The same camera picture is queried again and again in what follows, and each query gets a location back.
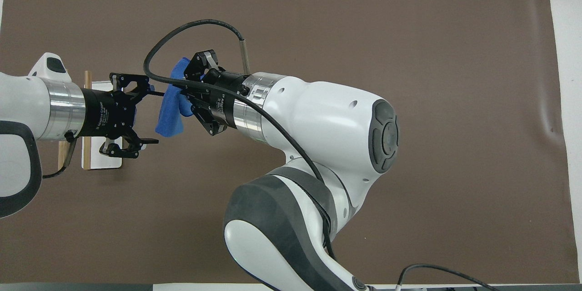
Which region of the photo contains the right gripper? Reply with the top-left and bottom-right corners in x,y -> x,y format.
184,50 -> 249,136

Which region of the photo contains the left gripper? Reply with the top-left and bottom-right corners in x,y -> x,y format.
83,72 -> 165,159

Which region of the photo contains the blue towel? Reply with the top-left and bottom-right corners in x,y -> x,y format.
155,57 -> 195,138

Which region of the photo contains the wooden rack with white base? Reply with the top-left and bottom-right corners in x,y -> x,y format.
58,70 -> 124,171

